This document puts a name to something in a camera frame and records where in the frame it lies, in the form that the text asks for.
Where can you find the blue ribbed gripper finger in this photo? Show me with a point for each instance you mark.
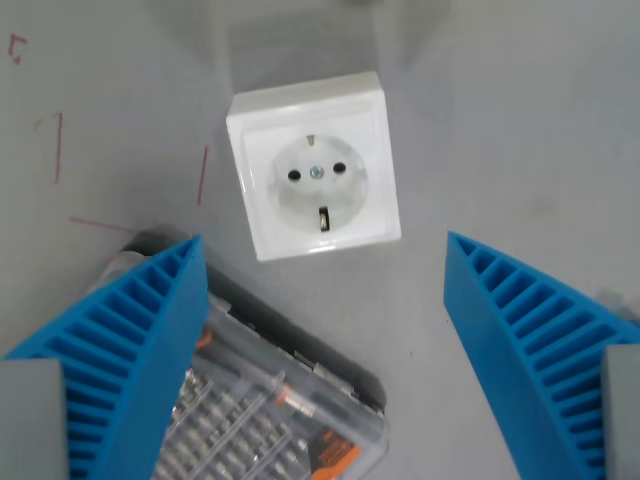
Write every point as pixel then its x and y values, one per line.
pixel 150 340
pixel 500 320

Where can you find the clear plastic bit set case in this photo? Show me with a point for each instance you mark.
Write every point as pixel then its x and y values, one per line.
pixel 260 430

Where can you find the white wall socket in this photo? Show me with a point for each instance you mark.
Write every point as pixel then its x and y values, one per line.
pixel 360 150

